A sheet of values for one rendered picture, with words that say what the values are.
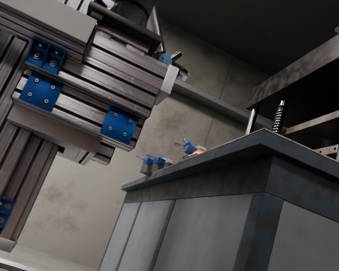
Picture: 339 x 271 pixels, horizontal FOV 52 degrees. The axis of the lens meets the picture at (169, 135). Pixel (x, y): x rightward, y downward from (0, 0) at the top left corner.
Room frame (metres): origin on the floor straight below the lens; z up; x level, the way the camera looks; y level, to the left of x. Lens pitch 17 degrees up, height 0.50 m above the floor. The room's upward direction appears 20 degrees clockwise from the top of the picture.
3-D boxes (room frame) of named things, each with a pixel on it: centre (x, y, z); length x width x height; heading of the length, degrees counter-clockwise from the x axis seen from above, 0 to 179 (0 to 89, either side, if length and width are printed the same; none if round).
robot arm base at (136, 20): (0.96, 0.25, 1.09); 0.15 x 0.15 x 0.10
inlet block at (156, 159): (1.65, 0.01, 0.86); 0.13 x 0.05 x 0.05; 119
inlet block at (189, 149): (1.40, -0.09, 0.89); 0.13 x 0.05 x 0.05; 102
